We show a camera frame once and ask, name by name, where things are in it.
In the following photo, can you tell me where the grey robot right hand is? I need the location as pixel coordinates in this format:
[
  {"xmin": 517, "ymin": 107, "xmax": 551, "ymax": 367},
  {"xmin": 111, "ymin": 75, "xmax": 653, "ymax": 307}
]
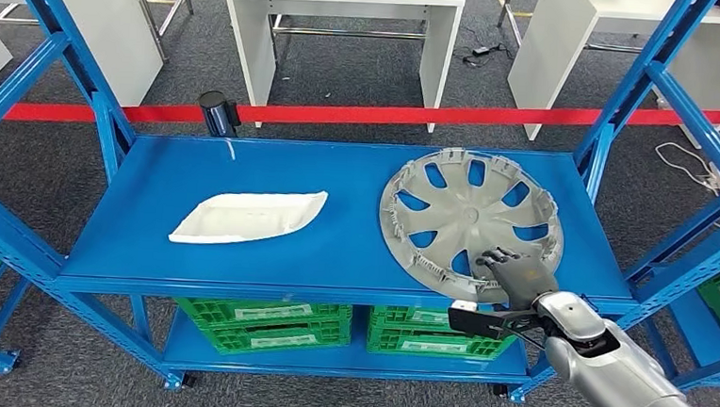
[{"xmin": 471, "ymin": 247, "xmax": 564, "ymax": 314}]

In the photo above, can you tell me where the grey plastic wheel hubcap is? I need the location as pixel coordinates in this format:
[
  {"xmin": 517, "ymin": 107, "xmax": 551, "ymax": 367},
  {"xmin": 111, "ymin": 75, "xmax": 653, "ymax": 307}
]
[{"xmin": 373, "ymin": 142, "xmax": 571, "ymax": 309}]

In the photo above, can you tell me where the white plastic trim part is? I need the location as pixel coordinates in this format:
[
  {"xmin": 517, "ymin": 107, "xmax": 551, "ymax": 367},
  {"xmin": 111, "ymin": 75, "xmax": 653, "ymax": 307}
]
[{"xmin": 168, "ymin": 182, "xmax": 330, "ymax": 253}]

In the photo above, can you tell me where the red barrier belt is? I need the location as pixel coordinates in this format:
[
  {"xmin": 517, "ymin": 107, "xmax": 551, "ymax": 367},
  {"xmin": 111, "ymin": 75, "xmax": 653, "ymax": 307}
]
[{"xmin": 0, "ymin": 63, "xmax": 720, "ymax": 166}]

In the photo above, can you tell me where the white power cable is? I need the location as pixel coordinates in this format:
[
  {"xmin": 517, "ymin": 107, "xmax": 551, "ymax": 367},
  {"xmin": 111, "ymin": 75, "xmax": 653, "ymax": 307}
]
[{"xmin": 651, "ymin": 140, "xmax": 720, "ymax": 190}]

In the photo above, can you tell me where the black power adapter with cable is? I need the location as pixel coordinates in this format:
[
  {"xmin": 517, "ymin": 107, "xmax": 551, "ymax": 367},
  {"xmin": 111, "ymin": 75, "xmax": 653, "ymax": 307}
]
[{"xmin": 462, "ymin": 40, "xmax": 515, "ymax": 69}]

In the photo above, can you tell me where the black barrier post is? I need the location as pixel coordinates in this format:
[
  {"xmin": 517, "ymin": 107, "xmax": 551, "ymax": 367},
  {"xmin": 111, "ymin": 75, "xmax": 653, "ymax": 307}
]
[{"xmin": 196, "ymin": 89, "xmax": 244, "ymax": 139}]

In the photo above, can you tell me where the chrome tube frame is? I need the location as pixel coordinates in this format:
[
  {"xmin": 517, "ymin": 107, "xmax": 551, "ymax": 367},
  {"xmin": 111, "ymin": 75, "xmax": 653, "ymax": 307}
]
[{"xmin": 118, "ymin": 0, "xmax": 197, "ymax": 65}]

